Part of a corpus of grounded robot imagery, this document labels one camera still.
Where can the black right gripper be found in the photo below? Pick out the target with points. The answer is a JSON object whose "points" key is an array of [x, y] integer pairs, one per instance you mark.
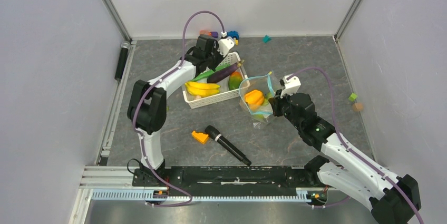
{"points": [[275, 101]]}

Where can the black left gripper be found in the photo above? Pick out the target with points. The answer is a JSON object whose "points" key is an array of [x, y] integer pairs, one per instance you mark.
{"points": [[214, 49]]}

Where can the purple toy eggplant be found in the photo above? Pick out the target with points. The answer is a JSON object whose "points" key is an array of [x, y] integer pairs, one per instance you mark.
{"points": [[226, 72]]}

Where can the green toy pear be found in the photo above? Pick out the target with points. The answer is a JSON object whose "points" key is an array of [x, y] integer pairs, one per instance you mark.
{"points": [[267, 97]]}

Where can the red green toy mango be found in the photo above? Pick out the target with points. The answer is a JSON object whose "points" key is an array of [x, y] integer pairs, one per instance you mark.
{"points": [[234, 81]]}

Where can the orange toy bell pepper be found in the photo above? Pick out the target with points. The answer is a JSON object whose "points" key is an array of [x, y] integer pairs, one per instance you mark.
{"points": [[254, 99]]}

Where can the clear zip top bag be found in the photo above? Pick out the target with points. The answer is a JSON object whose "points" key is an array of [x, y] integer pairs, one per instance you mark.
{"points": [[267, 83]]}

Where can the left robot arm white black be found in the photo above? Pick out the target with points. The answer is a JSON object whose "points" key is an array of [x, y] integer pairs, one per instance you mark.
{"points": [[148, 105]]}

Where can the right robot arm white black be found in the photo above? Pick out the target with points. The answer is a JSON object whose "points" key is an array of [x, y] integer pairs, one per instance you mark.
{"points": [[389, 197]]}

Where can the orange tape roll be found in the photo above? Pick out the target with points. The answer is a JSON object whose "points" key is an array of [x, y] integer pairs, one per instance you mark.
{"points": [[205, 32]]}

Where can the green toy cucumber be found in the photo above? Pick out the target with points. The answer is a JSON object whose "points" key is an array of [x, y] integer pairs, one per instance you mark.
{"points": [[207, 73]]}

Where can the blue toy car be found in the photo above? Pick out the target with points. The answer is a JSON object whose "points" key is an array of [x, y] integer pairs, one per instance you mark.
{"points": [[234, 35]]}

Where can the yellow toy banana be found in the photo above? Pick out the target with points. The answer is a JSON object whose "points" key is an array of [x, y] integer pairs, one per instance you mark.
{"points": [[202, 89]]}

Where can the white plastic basket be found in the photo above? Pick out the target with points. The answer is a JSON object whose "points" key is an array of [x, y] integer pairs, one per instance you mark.
{"points": [[225, 93]]}

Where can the lime green cube block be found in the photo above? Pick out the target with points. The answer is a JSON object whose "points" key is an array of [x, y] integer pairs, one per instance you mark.
{"points": [[353, 97]]}

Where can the tan wooden cube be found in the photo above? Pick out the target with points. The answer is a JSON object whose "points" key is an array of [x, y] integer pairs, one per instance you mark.
{"points": [[358, 107]]}

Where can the teal triangular block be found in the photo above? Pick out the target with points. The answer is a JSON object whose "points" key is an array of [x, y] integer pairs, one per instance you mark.
{"points": [[266, 39]]}

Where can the black microphone on table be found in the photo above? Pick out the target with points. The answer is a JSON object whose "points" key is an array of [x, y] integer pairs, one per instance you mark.
{"points": [[219, 138]]}

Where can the orange wedge block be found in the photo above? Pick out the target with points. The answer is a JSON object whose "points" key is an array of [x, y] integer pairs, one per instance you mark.
{"points": [[200, 137]]}

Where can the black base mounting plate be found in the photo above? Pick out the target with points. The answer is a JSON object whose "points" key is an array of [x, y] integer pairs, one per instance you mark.
{"points": [[232, 181]]}

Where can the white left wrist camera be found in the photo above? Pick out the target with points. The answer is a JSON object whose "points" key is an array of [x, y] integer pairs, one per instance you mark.
{"points": [[225, 45]]}

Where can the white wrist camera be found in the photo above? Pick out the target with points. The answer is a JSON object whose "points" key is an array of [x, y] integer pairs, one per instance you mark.
{"points": [[290, 85], [225, 45]]}

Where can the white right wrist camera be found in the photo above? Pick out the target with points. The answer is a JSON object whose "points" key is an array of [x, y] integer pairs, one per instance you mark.
{"points": [[290, 85]]}

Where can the black microphone on rail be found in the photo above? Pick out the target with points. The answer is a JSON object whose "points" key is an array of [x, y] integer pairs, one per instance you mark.
{"points": [[122, 60]]}

